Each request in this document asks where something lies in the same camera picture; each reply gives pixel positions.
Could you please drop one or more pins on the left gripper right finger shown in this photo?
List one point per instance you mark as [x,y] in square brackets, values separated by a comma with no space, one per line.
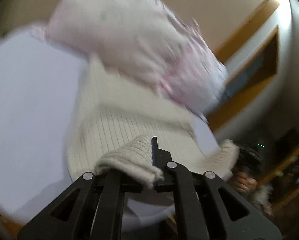
[206,207]

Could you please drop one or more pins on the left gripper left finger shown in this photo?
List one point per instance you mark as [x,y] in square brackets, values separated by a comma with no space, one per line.
[90,208]

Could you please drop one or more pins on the beige cable-knit sweater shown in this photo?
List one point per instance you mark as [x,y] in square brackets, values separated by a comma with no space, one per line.
[115,121]

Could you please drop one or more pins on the dark fuzzy sleeve forearm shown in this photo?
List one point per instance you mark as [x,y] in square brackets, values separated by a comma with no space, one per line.
[284,212]

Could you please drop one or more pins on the person's right hand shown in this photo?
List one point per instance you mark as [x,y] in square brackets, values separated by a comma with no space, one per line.
[242,183]

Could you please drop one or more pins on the lower pink tree-print pillow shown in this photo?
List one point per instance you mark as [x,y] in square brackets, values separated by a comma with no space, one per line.
[197,79]

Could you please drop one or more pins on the lavender bed sheet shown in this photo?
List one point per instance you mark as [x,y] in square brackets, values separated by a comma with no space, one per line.
[39,82]

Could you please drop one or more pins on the upper pink floral pillow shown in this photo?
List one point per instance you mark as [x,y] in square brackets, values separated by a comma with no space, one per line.
[141,38]

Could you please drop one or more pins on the wooden framed wall shelf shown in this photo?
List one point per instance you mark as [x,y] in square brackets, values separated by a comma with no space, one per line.
[258,58]

